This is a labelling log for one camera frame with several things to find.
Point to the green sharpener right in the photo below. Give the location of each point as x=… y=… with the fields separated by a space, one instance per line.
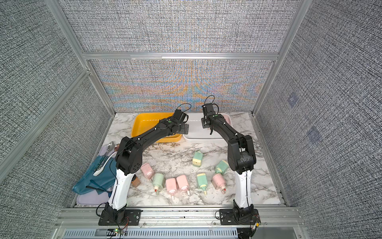
x=222 y=167

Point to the white plastic storage box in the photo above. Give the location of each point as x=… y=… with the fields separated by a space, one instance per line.
x=198 y=134

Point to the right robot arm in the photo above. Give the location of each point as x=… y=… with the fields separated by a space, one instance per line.
x=240 y=155

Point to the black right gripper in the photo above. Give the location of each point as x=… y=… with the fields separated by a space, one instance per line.
x=203 y=122

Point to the pink sharpener lower right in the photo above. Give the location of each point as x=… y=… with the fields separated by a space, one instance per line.
x=219 y=183

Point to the green sharpener lower left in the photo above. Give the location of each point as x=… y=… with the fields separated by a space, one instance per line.
x=158 y=182

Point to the green sharpener lower centre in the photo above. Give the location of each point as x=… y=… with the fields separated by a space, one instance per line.
x=202 y=182

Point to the small brown jar black lid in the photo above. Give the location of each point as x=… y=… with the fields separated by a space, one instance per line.
x=135 y=182

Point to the silver metal spoon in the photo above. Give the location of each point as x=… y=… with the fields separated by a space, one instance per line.
x=109 y=150

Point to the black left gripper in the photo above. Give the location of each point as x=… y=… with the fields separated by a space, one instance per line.
x=185 y=128

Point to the pink sharpener lower middle-left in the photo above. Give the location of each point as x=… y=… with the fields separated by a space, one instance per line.
x=171 y=186

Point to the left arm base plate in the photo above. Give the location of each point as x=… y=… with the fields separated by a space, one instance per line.
x=120 y=218

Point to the yellow plastic storage box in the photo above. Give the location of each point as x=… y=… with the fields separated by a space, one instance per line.
x=145 y=121

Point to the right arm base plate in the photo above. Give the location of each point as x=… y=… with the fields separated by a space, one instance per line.
x=233 y=217

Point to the aluminium front rail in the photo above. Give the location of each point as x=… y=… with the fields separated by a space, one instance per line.
x=183 y=222

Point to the lilac plastic tray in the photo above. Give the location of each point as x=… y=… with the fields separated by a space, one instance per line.
x=95 y=197

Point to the green sharpener upper centre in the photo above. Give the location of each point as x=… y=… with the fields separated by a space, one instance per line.
x=197 y=159

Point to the green sharpener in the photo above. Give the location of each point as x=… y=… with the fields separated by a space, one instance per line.
x=158 y=182
x=202 y=182
x=197 y=159
x=222 y=167

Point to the pink sharpener far left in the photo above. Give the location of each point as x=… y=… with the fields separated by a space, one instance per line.
x=147 y=171

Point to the pink sharpener lower middle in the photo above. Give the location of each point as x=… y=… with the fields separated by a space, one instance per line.
x=183 y=184

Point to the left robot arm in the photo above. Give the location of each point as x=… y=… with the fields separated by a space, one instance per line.
x=130 y=156

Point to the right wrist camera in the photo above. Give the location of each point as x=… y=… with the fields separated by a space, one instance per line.
x=208 y=110

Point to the teal cloth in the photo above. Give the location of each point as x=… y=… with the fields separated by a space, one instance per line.
x=104 y=180

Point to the pink pencil sharpener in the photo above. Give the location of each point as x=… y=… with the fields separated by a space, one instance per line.
x=227 y=118

